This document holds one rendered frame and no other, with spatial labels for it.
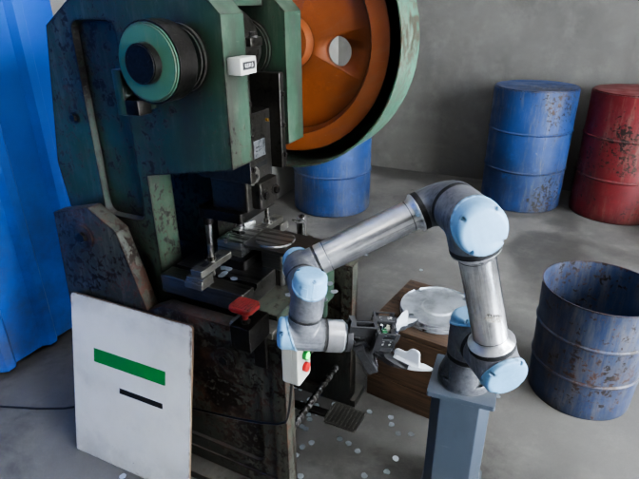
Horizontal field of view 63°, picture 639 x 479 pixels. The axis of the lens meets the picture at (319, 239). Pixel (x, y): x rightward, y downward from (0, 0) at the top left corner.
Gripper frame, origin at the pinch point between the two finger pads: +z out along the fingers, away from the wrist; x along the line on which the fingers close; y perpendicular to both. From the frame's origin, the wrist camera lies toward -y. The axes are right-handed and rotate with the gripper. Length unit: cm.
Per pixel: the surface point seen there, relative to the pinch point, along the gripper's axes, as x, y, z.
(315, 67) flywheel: 92, 30, -25
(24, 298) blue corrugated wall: 92, -87, -135
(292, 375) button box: 9.0, -25.1, -28.3
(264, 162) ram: 58, 12, -39
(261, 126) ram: 60, 22, -42
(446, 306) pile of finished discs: 57, -42, 35
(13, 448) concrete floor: 29, -98, -120
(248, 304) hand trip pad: 14.8, -4.4, -41.9
